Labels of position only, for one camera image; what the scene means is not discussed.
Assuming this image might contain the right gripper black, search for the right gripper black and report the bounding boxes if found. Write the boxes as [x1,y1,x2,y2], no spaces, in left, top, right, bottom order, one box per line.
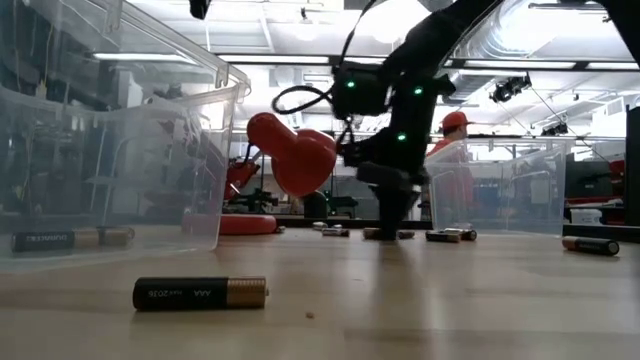
[355,159,430,240]

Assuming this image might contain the person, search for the person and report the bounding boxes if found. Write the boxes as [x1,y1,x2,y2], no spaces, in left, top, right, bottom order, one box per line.
[427,110,476,221]

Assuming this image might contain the clear plastic bin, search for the clear plastic bin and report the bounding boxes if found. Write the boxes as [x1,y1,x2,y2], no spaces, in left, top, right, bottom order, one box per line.
[0,0,251,274]
[424,137,569,236]

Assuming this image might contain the red desk lamp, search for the red desk lamp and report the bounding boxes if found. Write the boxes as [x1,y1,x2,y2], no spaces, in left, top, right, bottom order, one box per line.
[182,112,339,236]

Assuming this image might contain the fluorescent ceiling light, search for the fluorescent ceiling light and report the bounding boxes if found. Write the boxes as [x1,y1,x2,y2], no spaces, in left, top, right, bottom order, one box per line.
[92,52,201,66]
[219,54,331,65]
[464,60,576,70]

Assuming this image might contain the white tub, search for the white tub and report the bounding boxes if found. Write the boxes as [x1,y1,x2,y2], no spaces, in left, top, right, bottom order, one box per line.
[569,208,604,226]

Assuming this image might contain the black copper AAA battery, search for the black copper AAA battery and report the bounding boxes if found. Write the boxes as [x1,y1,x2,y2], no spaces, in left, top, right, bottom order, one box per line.
[132,276,270,313]

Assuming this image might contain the black ceiling mounted camera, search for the black ceiling mounted camera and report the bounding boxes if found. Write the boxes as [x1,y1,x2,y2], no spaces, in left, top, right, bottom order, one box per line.
[489,73,532,104]

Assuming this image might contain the black overhead camera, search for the black overhead camera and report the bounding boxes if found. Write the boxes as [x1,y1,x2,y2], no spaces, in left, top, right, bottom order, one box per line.
[188,0,212,21]

